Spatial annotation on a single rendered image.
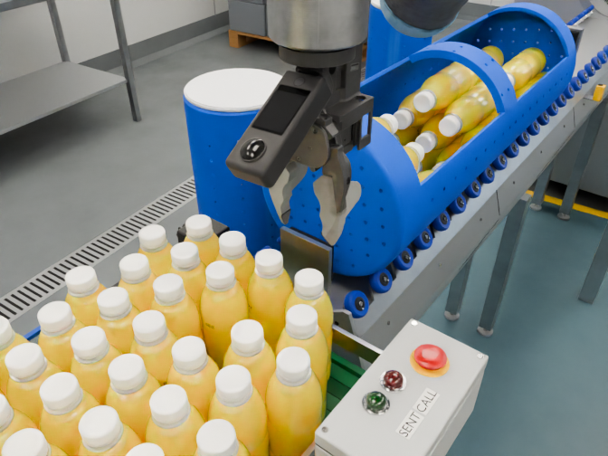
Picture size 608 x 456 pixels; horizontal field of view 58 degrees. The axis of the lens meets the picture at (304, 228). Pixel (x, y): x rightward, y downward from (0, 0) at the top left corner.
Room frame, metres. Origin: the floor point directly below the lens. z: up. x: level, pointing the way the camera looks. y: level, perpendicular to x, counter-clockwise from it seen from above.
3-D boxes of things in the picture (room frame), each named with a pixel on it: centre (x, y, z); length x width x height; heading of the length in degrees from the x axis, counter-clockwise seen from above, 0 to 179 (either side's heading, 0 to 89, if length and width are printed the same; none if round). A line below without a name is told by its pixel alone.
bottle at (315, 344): (0.49, 0.00, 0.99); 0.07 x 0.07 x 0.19
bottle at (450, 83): (1.10, -0.30, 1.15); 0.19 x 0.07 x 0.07; 142
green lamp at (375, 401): (0.36, -0.07, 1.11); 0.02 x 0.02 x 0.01
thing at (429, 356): (0.41, -0.14, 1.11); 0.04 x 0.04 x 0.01
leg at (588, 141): (2.28, -1.30, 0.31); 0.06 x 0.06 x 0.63; 52
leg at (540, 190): (2.37, -1.19, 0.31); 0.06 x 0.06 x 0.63; 52
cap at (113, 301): (0.52, 0.25, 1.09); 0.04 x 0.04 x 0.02
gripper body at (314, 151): (0.52, -0.02, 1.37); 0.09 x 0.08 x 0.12; 143
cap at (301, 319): (0.49, 0.00, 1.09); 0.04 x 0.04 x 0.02
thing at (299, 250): (0.72, -0.01, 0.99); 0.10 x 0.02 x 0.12; 52
